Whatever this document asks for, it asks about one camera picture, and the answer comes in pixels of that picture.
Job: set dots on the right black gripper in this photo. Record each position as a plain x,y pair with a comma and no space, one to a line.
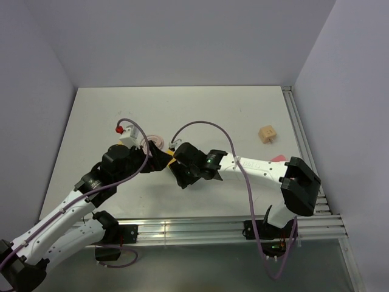
177,170

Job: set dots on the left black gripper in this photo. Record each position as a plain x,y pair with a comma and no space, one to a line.
158,159

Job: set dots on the yellow cube socket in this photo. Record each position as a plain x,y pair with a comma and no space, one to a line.
171,153

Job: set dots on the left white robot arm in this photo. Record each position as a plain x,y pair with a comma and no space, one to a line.
74,223

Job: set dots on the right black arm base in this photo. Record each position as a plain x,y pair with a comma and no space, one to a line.
275,242

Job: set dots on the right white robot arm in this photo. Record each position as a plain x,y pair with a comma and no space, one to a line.
296,182

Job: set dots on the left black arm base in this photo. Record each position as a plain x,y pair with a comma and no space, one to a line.
109,248

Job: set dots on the beige cube socket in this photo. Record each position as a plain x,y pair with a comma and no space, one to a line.
267,134

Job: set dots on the pink triangular power strip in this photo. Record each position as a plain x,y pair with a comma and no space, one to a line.
279,158

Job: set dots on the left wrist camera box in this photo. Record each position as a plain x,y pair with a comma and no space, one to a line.
128,135

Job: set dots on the aluminium rail frame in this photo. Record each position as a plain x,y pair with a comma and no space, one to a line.
209,216

